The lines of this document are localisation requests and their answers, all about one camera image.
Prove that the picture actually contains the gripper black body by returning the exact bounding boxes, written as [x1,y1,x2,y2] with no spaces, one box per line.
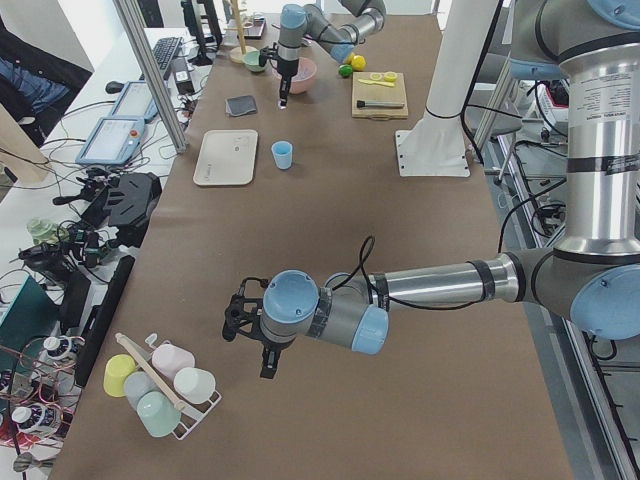
[261,334,296,358]
[277,58,298,80]

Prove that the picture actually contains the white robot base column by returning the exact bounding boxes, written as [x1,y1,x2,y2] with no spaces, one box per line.
[396,0,502,177]

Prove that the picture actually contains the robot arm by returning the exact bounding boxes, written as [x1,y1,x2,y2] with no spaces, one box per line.
[275,0,386,108]
[251,1,639,378]

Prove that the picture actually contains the clear ice cubes pile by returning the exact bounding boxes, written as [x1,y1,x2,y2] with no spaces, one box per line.
[295,58,317,82]

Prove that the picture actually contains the light blue plastic cup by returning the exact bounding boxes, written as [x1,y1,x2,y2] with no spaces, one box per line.
[271,140,293,170]

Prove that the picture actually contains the wooden cup stand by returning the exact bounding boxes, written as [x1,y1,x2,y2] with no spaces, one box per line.
[224,0,255,64]

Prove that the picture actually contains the white cup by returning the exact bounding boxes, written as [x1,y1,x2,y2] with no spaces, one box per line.
[173,367,216,404]

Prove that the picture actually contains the white cup rack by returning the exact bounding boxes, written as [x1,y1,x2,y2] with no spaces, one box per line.
[115,333,222,440]

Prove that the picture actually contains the pink cup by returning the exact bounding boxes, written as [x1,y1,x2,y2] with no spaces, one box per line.
[151,343,195,381]

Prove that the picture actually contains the mint cup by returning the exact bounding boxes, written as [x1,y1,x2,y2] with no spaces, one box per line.
[136,391,181,438]

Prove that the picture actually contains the grey cup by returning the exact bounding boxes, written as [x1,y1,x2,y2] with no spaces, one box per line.
[123,371,157,410]

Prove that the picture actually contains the yellow cup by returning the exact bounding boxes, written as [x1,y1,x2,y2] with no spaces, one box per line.
[103,354,137,398]

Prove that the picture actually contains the pink bowl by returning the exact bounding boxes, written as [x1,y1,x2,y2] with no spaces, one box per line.
[289,57,317,95]

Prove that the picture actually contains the mint green bowl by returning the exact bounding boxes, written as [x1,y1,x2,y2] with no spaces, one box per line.
[243,50,268,73]

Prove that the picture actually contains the grey folded cloth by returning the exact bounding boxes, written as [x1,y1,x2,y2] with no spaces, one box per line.
[225,95,257,117]

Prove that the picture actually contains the green lime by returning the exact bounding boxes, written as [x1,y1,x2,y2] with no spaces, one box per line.
[338,65,353,78]

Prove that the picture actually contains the metal muddler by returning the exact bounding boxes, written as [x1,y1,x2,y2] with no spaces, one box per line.
[356,100,405,109]

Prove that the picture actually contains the wooden cutting board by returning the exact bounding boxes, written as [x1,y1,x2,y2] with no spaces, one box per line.
[352,72,409,119]

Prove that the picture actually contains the cream plastic tray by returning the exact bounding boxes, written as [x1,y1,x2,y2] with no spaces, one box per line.
[193,129,258,187]

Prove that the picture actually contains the black monitor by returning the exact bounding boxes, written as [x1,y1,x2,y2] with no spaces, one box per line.
[181,0,223,66]

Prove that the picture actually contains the yellow plastic knife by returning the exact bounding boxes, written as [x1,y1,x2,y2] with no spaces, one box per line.
[357,78,396,88]

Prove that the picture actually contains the black keyboard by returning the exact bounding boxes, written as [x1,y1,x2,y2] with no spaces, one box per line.
[152,37,182,70]

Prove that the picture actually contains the teach pendant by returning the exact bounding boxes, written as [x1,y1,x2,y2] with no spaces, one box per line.
[110,81,158,122]
[76,116,146,166]

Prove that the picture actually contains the person in dark jacket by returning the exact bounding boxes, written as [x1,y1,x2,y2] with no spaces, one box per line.
[1,27,92,147]

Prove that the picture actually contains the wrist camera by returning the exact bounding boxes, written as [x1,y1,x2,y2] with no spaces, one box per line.
[222,277,269,342]
[258,43,278,67]

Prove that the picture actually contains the aluminium frame post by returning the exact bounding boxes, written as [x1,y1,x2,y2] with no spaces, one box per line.
[113,0,187,154]

